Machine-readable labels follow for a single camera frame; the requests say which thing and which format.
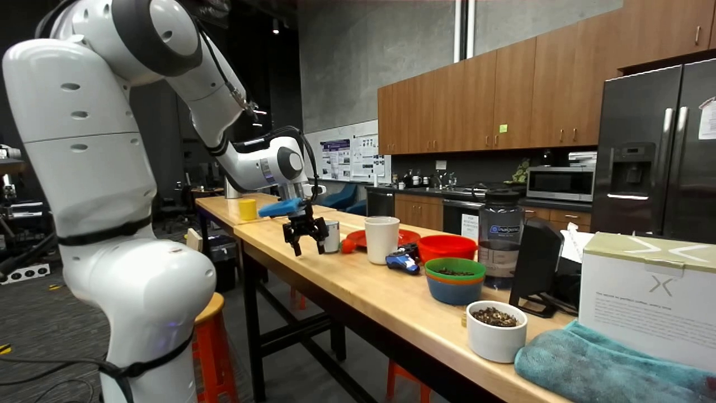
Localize small white can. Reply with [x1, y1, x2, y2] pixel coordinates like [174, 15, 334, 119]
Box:
[324, 220, 340, 253]

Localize yellow mug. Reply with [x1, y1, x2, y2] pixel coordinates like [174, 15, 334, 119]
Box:
[237, 200, 257, 222]

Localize black refrigerator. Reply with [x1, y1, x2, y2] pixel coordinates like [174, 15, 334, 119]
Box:
[592, 58, 716, 243]

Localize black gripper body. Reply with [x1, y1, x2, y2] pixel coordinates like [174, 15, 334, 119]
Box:
[281, 215, 327, 245]

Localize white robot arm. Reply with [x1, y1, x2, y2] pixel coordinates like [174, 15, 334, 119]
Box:
[2, 0, 327, 403]

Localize silver microwave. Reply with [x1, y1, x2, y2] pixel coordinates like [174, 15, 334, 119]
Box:
[525, 166, 595, 205]

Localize green and blue bowl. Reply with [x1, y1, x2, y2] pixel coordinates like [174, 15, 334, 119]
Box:
[423, 257, 485, 304]

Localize white tall cup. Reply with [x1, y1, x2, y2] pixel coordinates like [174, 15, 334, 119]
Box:
[365, 217, 400, 265]

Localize white cardboard box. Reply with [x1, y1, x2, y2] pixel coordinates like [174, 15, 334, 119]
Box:
[578, 234, 716, 373]

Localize red plate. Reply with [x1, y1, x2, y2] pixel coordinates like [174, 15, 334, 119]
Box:
[340, 229, 421, 253]

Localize wooden upper cabinets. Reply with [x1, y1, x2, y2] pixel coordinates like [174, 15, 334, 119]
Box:
[378, 0, 716, 156]

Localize red bowl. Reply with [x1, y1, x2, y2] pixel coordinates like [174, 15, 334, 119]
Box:
[419, 236, 476, 263]

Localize white ramekin with contents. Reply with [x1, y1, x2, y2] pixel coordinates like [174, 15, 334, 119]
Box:
[466, 300, 527, 363]

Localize orange stool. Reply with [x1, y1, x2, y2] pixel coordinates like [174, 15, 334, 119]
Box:
[192, 293, 240, 403]

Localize teal cloth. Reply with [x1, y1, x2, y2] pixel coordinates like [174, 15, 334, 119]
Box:
[514, 323, 716, 403]

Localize blue and black toy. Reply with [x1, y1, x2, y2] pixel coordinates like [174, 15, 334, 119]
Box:
[385, 250, 421, 275]

